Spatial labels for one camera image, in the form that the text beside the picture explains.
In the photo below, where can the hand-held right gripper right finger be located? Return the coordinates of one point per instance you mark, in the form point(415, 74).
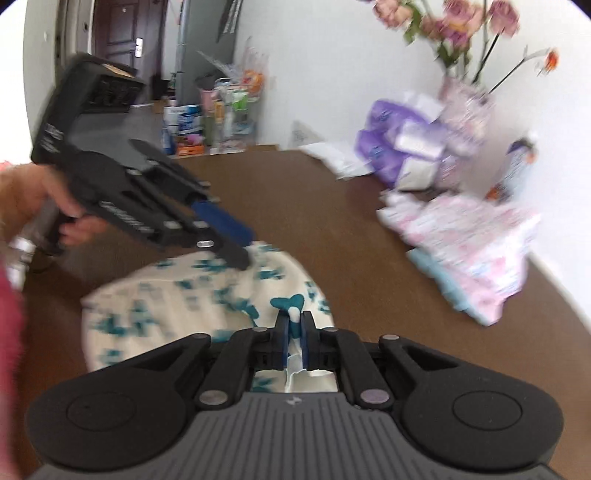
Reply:
point(307, 341)

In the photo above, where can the pink glass vase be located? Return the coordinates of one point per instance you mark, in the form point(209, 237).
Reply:
point(461, 110)

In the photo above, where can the pink floral garment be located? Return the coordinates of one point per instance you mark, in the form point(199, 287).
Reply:
point(461, 230)

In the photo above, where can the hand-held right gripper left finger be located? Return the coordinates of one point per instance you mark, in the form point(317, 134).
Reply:
point(282, 341)

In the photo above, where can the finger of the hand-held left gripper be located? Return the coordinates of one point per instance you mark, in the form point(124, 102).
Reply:
point(226, 224)
point(226, 254)

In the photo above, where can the tall grey cabinet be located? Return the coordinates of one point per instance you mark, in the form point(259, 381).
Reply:
point(198, 46)

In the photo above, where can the brown door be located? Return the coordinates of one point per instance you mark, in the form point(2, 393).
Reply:
point(120, 32)

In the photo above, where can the cream teal floral garment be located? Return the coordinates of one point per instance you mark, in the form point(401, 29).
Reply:
point(184, 304)

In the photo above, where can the pink and teal folded garment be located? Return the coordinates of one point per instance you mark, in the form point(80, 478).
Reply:
point(438, 277)

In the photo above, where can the tea bottle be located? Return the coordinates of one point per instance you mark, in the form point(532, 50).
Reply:
point(515, 170)

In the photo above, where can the crumpled white tissue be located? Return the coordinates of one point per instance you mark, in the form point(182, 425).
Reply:
point(337, 159)

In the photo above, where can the dried rose bouquet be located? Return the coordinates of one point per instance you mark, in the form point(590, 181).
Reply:
point(455, 23)

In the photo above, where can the open purple tissue pack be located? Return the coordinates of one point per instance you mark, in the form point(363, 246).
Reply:
point(388, 115)

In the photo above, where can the blue white paper pack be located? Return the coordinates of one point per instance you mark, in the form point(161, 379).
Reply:
point(182, 122)

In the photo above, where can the person's left hand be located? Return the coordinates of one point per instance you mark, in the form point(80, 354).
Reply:
point(27, 184)

